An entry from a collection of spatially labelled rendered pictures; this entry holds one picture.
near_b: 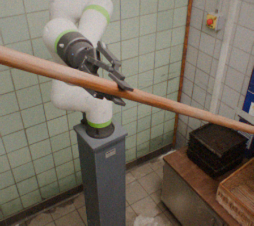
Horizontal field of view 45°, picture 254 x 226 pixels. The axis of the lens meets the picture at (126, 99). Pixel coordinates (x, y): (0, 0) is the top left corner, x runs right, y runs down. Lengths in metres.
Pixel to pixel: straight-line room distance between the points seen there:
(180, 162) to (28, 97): 1.15
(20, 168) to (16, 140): 0.27
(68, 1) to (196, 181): 1.43
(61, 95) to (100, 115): 0.20
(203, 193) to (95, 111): 1.02
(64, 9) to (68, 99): 0.39
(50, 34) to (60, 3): 0.46
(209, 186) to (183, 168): 0.22
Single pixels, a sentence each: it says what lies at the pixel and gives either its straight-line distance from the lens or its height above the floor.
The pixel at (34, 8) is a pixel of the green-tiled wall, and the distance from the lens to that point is 1.85.
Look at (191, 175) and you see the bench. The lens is 2.21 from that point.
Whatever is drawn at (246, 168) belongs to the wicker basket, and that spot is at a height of 0.74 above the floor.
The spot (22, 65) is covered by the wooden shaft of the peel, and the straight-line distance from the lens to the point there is 0.55.
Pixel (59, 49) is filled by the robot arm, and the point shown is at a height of 1.84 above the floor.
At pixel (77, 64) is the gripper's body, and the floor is 1.83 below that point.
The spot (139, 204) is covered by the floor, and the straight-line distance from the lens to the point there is 2.74.
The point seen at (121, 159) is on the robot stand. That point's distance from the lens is 1.65.
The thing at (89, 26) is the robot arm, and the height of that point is 1.78.
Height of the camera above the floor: 2.20
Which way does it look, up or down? 35 degrees down
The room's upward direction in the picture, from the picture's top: straight up
